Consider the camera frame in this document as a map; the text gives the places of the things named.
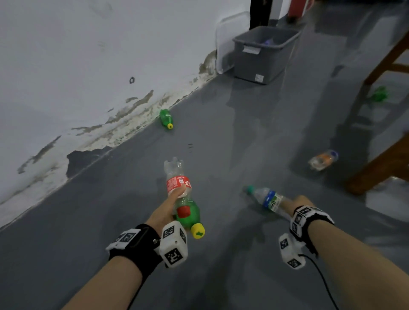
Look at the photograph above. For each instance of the small red-label plastic bottle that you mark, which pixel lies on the small red-label plastic bottle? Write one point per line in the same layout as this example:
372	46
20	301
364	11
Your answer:
177	182

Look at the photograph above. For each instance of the white translucent bin lid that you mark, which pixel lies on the white translucent bin lid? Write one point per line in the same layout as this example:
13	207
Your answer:
228	38

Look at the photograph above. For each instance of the dark door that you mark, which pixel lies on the dark door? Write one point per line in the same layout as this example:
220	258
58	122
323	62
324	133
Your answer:
260	12

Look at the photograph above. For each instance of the person's left forearm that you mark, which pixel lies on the person's left forearm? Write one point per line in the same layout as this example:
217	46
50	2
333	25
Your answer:
108	284

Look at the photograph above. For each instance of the orange-label blue-capped plastic bottle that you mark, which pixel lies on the orange-label blue-capped plastic bottle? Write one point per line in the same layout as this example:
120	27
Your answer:
322	160

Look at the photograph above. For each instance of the red white cabinet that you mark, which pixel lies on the red white cabinet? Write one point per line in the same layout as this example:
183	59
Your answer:
298	8

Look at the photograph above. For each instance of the brown wooden table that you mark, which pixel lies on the brown wooden table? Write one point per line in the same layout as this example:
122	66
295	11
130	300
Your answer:
380	167

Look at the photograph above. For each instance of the person's right forearm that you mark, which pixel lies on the person's right forearm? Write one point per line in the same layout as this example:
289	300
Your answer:
361	265

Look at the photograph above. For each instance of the person's right hand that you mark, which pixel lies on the person's right hand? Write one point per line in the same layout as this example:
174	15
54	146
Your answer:
302	202

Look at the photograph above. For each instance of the person's left hand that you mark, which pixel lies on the person's left hand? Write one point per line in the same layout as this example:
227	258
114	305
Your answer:
166	212

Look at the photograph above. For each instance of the clear teal-capped plastic bottle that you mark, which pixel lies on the clear teal-capped plastic bottle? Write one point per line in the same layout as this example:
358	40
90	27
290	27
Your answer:
268	199

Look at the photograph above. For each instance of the grey plastic storage bin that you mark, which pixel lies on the grey plastic storage bin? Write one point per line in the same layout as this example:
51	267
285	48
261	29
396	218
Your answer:
262	62

